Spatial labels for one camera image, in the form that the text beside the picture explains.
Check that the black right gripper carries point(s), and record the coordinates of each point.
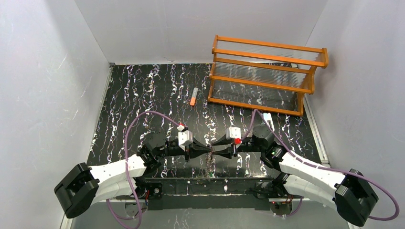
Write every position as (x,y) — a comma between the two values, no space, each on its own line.
(234,150)

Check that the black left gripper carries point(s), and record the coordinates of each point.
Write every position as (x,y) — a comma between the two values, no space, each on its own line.
(188,150)

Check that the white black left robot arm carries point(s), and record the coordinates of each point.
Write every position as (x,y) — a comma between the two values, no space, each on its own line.
(86,185)

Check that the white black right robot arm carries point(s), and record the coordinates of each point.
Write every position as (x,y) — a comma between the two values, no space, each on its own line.
(353,198)

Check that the grey orange marker pen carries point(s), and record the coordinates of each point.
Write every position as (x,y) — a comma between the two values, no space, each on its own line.
(194,95)

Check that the orange wooden two-tier shelf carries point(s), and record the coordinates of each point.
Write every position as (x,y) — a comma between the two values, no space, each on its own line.
(268,76)

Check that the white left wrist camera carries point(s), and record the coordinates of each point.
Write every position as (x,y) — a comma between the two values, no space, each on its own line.
(185,136)

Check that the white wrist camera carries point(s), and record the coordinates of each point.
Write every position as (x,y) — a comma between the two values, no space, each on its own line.
(185,136)
(233,135)

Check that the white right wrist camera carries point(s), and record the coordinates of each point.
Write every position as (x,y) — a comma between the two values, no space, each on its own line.
(233,135)

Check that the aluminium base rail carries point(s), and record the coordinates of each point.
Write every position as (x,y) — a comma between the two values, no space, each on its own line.
(230,203)

